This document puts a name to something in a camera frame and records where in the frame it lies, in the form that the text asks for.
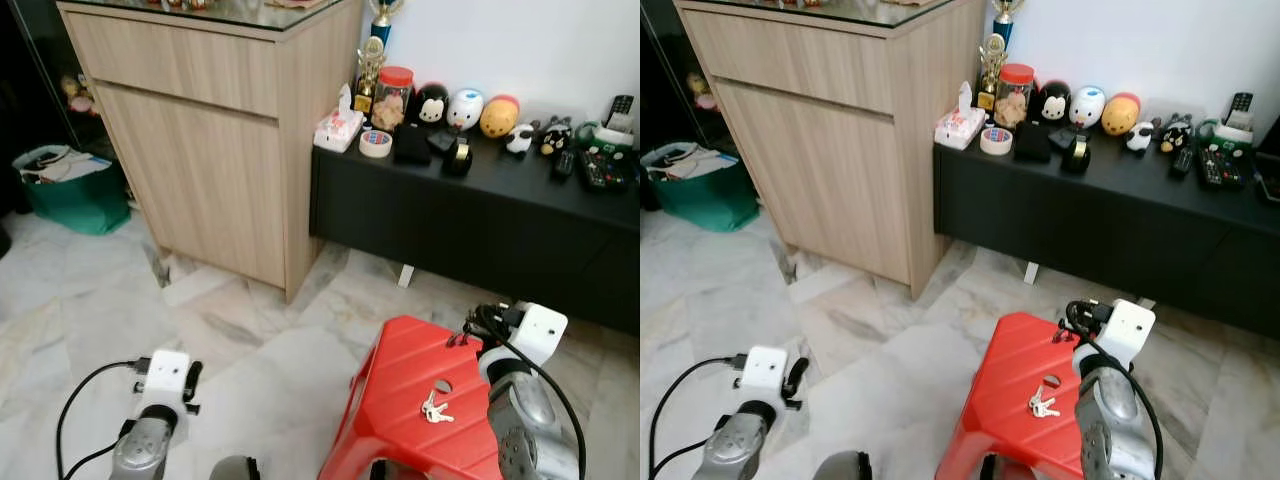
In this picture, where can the light wood cabinet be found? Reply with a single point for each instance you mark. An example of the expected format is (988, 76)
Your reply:
(830, 150)
(210, 150)

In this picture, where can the blue stem trophy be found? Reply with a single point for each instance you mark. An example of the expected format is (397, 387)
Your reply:
(1005, 15)
(385, 15)

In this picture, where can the white tape roll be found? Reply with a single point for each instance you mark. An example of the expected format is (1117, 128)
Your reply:
(375, 144)
(996, 142)

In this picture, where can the gold trophy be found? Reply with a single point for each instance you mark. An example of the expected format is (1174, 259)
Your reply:
(993, 70)
(370, 72)

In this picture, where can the black mouse egg figure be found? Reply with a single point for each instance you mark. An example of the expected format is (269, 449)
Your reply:
(432, 103)
(1052, 102)

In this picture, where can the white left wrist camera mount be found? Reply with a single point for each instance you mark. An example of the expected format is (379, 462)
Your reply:
(765, 375)
(166, 378)

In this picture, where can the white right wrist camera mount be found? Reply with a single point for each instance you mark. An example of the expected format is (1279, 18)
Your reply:
(1125, 325)
(538, 330)

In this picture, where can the small doll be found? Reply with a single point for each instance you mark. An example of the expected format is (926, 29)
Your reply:
(700, 90)
(75, 93)

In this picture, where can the black bear figure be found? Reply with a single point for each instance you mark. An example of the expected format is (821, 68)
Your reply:
(555, 136)
(1175, 133)

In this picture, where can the white papers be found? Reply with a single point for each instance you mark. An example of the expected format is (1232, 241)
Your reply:
(70, 165)
(695, 160)

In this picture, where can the small black case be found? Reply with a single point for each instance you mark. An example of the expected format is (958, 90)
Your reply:
(1062, 138)
(441, 140)

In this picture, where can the white egg figure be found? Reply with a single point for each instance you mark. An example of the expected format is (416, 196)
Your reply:
(1087, 106)
(465, 108)

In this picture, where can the green bag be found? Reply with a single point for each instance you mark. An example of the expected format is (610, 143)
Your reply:
(75, 205)
(705, 200)

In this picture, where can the red plastic stool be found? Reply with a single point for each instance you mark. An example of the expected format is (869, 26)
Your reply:
(1000, 400)
(400, 400)

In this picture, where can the black tape dispenser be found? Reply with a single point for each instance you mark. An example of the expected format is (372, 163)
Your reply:
(458, 158)
(1077, 154)

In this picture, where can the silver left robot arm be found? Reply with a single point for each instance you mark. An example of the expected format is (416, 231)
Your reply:
(735, 448)
(148, 445)

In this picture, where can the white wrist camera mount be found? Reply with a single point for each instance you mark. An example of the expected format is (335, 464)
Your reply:
(1125, 325)
(765, 375)
(538, 330)
(166, 378)

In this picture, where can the black remote control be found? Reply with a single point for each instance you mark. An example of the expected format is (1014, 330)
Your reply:
(563, 164)
(1183, 161)

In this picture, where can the black low sideboard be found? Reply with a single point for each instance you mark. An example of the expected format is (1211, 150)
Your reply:
(1100, 220)
(480, 220)

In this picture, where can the silver key bunch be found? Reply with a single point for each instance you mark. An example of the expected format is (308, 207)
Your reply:
(435, 408)
(1042, 403)

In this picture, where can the red lid jar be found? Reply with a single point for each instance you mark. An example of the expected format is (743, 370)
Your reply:
(393, 100)
(1015, 97)

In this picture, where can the white sideboard leg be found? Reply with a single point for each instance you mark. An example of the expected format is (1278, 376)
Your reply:
(405, 275)
(1031, 272)

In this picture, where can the yellow egg figure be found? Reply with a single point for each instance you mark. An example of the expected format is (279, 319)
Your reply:
(1120, 114)
(499, 116)

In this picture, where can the pink tissue pack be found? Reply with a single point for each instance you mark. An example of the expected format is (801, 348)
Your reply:
(338, 127)
(958, 125)

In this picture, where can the small cow figure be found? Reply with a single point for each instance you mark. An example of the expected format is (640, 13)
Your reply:
(520, 138)
(1140, 135)

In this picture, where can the black box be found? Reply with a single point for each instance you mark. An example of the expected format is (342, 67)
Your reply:
(411, 146)
(1031, 144)

